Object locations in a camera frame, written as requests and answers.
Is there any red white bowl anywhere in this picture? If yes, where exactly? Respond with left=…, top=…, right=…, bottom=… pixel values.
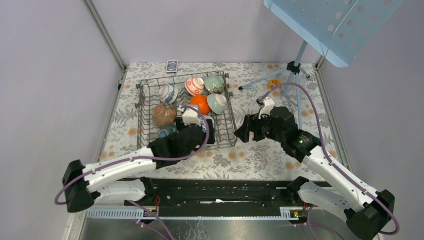
left=184, top=77, right=205, bottom=96

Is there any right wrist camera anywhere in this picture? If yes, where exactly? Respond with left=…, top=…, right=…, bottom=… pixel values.
left=257, top=96, right=275, bottom=119

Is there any pale green bowl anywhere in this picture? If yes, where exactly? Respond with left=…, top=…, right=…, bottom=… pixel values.
left=204, top=75, right=225, bottom=94

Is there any orange bowl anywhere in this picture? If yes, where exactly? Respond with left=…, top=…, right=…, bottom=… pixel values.
left=189, top=95, right=211, bottom=115

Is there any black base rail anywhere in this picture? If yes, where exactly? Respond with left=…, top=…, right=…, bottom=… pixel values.
left=136, top=177, right=306, bottom=218

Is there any brown floral bowl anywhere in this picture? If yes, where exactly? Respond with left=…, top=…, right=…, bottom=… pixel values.
left=151, top=102, right=177, bottom=128

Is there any orange butterfly toy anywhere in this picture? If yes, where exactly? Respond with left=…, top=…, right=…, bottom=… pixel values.
left=267, top=78, right=280, bottom=89

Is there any playing card box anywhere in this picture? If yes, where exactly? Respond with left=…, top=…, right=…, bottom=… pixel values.
left=165, top=60, right=179, bottom=74

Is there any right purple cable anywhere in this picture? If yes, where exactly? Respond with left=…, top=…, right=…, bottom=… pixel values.
left=259, top=82, right=401, bottom=236

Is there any green dotted white bowl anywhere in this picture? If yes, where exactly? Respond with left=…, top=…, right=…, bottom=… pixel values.
left=206, top=93, right=228, bottom=115

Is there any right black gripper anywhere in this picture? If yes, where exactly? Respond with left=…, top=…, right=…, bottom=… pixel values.
left=233, top=110, right=285, bottom=143

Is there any blue white zigzag bowl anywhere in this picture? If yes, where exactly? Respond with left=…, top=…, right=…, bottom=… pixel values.
left=200, top=115, right=214, bottom=133

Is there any purple cable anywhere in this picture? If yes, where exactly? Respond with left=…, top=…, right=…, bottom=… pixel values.
left=259, top=82, right=401, bottom=236
left=54, top=104, right=211, bottom=206

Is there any white blue floral bowl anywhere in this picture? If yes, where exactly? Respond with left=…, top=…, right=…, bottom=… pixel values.
left=159, top=84, right=179, bottom=104

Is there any blue music stand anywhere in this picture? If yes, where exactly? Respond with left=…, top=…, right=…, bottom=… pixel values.
left=238, top=0, right=405, bottom=129

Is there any grey wire dish rack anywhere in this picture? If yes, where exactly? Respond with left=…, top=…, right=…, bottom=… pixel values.
left=135, top=70, right=237, bottom=150

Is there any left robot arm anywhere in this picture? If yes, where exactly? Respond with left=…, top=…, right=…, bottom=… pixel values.
left=54, top=116, right=215, bottom=213

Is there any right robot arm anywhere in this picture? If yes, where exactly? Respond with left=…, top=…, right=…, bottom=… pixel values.
left=234, top=106, right=395, bottom=240

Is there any dark blue bowl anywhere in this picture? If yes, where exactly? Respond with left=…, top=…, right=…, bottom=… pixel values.
left=157, top=124, right=178, bottom=138

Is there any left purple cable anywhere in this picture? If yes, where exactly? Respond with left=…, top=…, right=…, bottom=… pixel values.
left=54, top=104, right=211, bottom=206

